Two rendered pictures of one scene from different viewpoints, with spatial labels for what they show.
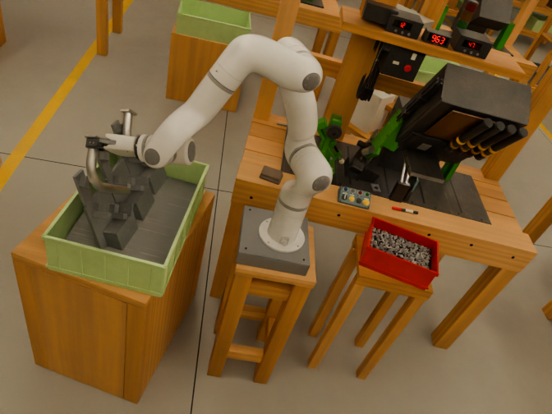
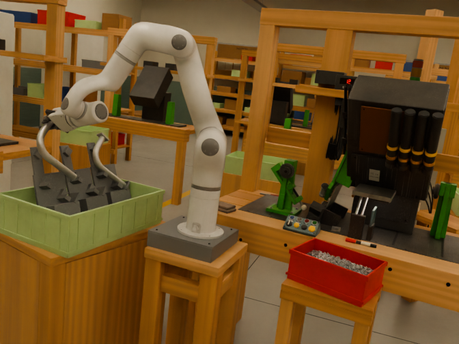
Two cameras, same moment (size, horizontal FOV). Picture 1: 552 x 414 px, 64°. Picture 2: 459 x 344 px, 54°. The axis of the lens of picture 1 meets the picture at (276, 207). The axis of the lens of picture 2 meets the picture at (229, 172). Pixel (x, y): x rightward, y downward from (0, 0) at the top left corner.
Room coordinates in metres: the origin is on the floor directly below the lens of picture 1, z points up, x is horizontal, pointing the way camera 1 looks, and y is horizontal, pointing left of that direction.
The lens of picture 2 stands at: (-0.16, -1.04, 1.54)
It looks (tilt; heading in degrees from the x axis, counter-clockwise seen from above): 12 degrees down; 31
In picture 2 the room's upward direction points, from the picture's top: 7 degrees clockwise
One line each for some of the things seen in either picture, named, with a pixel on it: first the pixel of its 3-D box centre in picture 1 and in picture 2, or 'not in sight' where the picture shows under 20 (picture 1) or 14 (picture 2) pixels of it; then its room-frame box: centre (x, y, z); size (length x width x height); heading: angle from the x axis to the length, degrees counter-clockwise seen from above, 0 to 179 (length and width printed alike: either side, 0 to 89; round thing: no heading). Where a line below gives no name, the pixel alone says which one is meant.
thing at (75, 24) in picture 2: not in sight; (61, 82); (4.83, 5.33, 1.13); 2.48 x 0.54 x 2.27; 103
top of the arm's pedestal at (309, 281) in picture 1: (276, 249); (198, 250); (1.31, -0.06, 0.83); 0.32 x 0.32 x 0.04; 10
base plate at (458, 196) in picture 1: (384, 174); (355, 226); (2.02, -0.49, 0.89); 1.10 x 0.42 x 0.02; 97
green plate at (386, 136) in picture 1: (393, 133); (347, 170); (1.95, -0.42, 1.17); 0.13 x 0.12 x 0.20; 97
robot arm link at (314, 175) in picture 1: (305, 181); (209, 159); (1.29, -0.07, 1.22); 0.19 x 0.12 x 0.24; 32
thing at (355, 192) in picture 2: (420, 154); (377, 190); (1.93, -0.58, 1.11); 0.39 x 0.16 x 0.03; 7
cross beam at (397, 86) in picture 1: (402, 86); (378, 152); (2.39, -0.45, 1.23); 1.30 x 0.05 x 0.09; 97
